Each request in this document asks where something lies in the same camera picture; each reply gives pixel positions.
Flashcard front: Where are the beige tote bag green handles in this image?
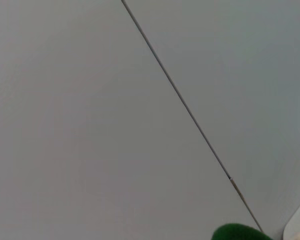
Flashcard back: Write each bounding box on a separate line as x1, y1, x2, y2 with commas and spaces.
212, 192, 300, 240

